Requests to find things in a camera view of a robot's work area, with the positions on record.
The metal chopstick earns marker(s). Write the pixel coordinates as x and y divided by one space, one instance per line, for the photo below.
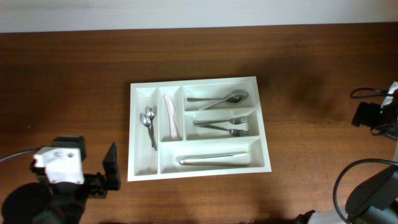
233 154
192 162

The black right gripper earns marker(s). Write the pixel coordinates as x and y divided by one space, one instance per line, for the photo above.
364 114

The pink plastic knife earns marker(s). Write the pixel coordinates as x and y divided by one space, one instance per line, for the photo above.
170 110

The white cutlery tray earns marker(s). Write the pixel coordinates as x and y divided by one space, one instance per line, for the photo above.
145 163

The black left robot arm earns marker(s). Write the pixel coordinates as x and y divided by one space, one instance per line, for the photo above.
36 203

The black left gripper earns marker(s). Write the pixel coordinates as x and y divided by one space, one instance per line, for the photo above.
99 187

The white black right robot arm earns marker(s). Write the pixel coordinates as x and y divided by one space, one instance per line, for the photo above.
374 200

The small metal spoon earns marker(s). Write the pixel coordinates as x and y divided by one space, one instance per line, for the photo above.
150 112
145 120

